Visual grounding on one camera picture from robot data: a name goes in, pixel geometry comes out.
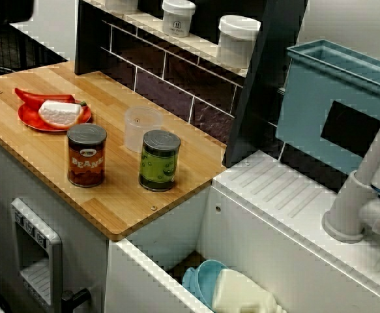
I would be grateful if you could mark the white sink unit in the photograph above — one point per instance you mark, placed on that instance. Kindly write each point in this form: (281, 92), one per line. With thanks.
(268, 234)

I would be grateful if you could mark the light blue bowl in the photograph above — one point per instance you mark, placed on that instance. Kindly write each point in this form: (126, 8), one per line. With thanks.
(202, 280)

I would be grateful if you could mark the large white-lidded plastic jar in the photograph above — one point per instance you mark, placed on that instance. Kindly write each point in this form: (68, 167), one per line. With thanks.
(235, 45)

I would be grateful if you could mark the small white-lidded plastic jar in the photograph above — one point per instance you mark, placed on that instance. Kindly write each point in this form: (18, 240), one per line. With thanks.
(176, 23)

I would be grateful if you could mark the red plate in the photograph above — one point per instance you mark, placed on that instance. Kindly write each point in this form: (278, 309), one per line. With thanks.
(30, 119)

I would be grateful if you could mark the beans can orange label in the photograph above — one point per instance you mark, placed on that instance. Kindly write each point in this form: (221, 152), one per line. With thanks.
(87, 156)

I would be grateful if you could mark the teal plastic bin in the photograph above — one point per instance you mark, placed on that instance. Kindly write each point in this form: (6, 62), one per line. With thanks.
(303, 107)

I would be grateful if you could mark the translucent plastic cup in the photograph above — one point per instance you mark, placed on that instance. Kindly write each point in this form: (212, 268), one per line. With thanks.
(134, 130)

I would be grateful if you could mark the red chili pepper toy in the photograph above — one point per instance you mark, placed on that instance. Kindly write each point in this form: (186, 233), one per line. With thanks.
(36, 98)

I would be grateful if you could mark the white cabinet with dispenser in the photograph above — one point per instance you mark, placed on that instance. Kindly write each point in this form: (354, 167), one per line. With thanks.
(0, 195)

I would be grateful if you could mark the cream plastic jug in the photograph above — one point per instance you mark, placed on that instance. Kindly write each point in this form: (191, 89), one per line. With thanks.
(238, 293)

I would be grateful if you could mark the peas can green label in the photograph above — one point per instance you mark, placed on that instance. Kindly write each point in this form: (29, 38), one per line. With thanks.
(158, 163)

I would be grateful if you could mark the black tiled backsplash shelf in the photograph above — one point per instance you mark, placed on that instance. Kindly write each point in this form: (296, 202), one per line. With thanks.
(258, 98)

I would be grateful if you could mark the grey ice dispenser panel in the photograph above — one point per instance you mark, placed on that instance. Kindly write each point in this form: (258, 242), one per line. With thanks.
(54, 254)

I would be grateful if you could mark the grey toy faucet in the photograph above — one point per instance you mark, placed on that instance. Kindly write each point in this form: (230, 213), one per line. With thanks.
(349, 208)

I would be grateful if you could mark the white and orange sushi toy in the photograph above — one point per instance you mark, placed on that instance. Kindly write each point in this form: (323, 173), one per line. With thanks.
(59, 114)

